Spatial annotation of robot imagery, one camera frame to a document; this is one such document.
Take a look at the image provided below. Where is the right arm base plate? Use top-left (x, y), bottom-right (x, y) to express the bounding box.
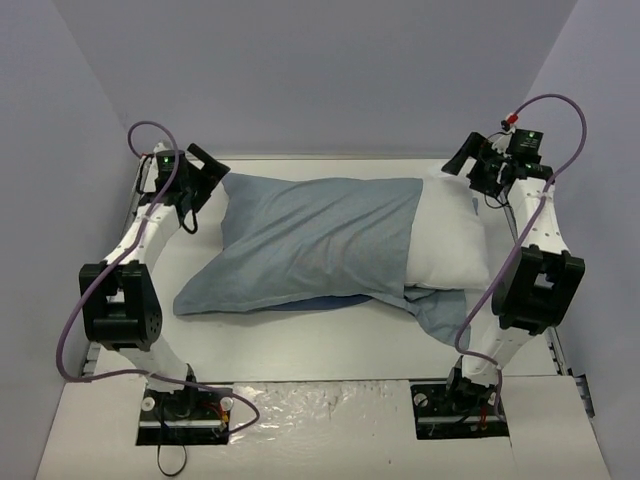
top-left (410, 381), bottom-right (510, 441)

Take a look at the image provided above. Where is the white pillow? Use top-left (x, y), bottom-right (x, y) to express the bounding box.
top-left (405, 165), bottom-right (490, 290)

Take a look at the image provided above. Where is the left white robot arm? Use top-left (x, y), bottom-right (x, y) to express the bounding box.
top-left (79, 143), bottom-right (230, 418)

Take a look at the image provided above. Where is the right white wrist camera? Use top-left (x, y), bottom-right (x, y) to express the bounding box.
top-left (490, 113), bottom-right (519, 154)

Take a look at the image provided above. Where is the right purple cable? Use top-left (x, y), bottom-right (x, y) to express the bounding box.
top-left (454, 93), bottom-right (587, 419)

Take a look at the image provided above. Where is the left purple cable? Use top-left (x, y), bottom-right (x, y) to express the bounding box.
top-left (54, 120), bottom-right (261, 434)

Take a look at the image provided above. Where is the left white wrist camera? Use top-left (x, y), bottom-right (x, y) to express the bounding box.
top-left (142, 141), bottom-right (174, 157)

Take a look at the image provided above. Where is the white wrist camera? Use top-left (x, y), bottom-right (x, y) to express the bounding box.
top-left (142, 141), bottom-right (174, 157)
top-left (490, 113), bottom-right (519, 154)

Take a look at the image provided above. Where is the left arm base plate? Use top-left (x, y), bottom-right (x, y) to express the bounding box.
top-left (136, 387), bottom-right (233, 446)

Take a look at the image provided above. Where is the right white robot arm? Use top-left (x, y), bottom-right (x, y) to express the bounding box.
top-left (442, 129), bottom-right (586, 413)

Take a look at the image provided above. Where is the purple cable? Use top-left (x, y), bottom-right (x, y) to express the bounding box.
top-left (454, 93), bottom-right (587, 419)
top-left (54, 120), bottom-right (261, 434)

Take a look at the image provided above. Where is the blue pillowcase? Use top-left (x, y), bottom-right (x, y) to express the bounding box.
top-left (173, 173), bottom-right (466, 345)

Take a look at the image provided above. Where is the black loop cable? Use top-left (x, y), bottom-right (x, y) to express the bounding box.
top-left (157, 442), bottom-right (189, 476)

